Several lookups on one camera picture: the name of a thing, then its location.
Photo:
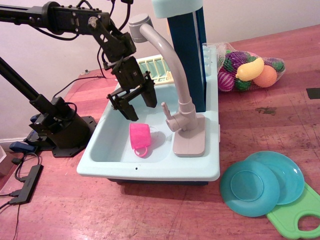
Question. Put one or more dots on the dark blue water tank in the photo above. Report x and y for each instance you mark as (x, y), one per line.
(186, 25)

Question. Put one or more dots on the mesh bag of toys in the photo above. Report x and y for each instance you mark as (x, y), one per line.
(221, 61)

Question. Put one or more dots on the green cutting board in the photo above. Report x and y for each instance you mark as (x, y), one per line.
(285, 218)

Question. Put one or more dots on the light blue toy sink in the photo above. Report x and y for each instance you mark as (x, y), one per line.
(109, 153)

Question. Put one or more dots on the orange toy fruit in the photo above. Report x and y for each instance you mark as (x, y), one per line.
(267, 77)

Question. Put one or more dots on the teal rear plate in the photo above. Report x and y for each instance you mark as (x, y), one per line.
(290, 177)

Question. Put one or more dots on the yellow dish rack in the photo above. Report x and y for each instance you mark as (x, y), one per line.
(158, 68)

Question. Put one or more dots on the pink plastic toy cup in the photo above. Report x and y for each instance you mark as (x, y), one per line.
(140, 138)

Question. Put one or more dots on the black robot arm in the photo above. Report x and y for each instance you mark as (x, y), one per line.
(118, 47)

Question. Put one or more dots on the grey toy faucet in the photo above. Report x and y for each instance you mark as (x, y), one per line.
(187, 125)

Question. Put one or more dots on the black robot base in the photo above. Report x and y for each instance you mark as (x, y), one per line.
(58, 127)

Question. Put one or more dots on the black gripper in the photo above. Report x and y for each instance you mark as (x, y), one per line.
(129, 77)

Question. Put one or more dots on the teal front plate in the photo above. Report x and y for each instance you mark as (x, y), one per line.
(250, 188)

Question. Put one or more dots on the black usb hub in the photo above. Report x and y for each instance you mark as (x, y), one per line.
(26, 193)

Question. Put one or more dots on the black tape patch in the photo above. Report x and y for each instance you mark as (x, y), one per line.
(313, 93)

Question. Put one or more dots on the yellow toy lemon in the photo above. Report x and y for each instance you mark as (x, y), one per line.
(251, 70)

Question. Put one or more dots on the blue clamp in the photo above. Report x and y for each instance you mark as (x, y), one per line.
(19, 147)

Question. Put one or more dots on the teal plate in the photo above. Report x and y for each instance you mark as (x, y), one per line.
(290, 177)
(250, 188)

